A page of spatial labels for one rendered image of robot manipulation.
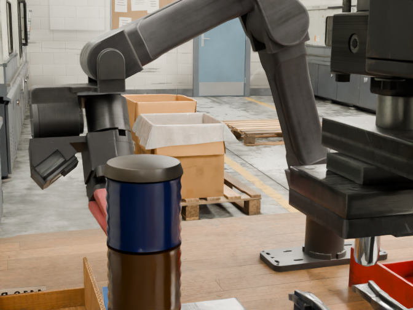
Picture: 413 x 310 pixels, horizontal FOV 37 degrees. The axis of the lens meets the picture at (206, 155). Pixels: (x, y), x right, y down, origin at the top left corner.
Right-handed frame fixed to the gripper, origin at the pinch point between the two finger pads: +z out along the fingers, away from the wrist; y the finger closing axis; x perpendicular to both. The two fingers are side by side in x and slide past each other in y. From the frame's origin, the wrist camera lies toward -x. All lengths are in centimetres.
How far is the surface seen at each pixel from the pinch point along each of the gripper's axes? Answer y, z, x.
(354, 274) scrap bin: 0.0, 8.0, 31.9
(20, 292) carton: -5.8, 3.6, -12.7
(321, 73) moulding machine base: -812, -395, 563
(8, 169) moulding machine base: -423, -140, 4
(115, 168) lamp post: 50, 4, -10
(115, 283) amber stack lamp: 46.8, 9.4, -10.5
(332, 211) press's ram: 35.4, 5.1, 9.2
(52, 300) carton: -5.8, 5.1, -8.9
